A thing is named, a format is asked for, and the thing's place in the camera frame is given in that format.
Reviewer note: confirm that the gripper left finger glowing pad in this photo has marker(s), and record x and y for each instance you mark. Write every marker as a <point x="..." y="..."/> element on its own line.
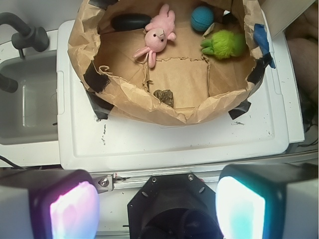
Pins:
<point x="48" y="204"/>

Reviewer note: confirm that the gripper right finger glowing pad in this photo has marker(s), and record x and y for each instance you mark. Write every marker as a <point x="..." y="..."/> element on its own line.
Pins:
<point x="268" y="201"/>

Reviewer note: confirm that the green plush animal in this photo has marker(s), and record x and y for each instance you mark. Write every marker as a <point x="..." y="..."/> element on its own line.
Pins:
<point x="224" y="44"/>

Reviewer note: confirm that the white plastic lid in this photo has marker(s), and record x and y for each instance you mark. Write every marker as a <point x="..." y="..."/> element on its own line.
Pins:
<point x="118" y="143"/>

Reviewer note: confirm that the grey toy sink basin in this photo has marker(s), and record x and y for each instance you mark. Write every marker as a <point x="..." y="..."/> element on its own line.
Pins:
<point x="29" y="115"/>

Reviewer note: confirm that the brown crumpled rock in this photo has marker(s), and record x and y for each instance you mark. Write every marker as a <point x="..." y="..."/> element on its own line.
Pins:
<point x="165" y="96"/>

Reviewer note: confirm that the grey toy faucet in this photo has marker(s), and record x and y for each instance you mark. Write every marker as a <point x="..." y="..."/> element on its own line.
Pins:
<point x="26" y="36"/>

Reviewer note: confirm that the brown paper bag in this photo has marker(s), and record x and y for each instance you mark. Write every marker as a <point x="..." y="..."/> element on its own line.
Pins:
<point x="203" y="87"/>

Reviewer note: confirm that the blue felt ball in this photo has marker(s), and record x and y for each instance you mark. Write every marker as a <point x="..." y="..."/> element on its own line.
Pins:
<point x="202" y="18"/>

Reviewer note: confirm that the black oval object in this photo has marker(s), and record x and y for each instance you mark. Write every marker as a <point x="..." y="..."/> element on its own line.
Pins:
<point x="130" y="21"/>

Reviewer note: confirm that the pink plush bunny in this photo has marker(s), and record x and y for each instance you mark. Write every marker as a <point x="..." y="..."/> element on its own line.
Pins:
<point x="159" y="31"/>

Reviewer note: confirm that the aluminium rail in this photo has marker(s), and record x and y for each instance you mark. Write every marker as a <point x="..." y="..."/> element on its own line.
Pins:
<point x="105" y="182"/>

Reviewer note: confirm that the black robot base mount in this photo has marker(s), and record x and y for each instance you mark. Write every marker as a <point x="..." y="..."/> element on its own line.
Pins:
<point x="179" y="206"/>

